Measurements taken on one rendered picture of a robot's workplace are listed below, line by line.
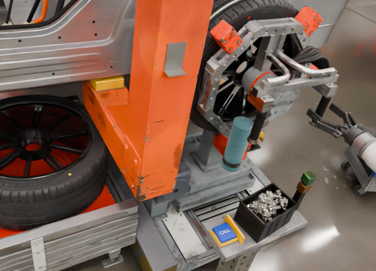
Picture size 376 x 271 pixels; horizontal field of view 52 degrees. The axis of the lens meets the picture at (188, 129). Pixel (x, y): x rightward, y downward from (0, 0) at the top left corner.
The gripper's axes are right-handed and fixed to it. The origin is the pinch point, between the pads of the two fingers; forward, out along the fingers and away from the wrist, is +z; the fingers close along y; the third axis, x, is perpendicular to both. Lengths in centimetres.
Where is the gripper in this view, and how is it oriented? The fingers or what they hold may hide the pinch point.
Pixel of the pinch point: (321, 109)
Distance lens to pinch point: 170.0
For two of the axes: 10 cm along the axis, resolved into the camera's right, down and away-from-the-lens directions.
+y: 8.6, -2.0, 4.7
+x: 1.6, -7.7, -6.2
